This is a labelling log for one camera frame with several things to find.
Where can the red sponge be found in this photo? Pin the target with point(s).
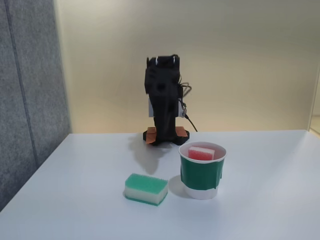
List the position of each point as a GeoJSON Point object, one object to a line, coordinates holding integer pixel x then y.
{"type": "Point", "coordinates": [201, 153]}

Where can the orange tape strip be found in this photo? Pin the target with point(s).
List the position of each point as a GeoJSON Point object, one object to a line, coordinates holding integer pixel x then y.
{"type": "Point", "coordinates": [181, 131]}
{"type": "Point", "coordinates": [151, 136]}

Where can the white paper cup green band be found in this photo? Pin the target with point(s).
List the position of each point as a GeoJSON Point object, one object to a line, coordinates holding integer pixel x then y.
{"type": "Point", "coordinates": [201, 175]}

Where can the green sponge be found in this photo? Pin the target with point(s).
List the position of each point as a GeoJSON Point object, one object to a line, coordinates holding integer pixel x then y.
{"type": "Point", "coordinates": [146, 186]}

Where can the grey felt partition panel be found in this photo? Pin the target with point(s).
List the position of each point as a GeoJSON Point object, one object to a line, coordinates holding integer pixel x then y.
{"type": "Point", "coordinates": [27, 87]}

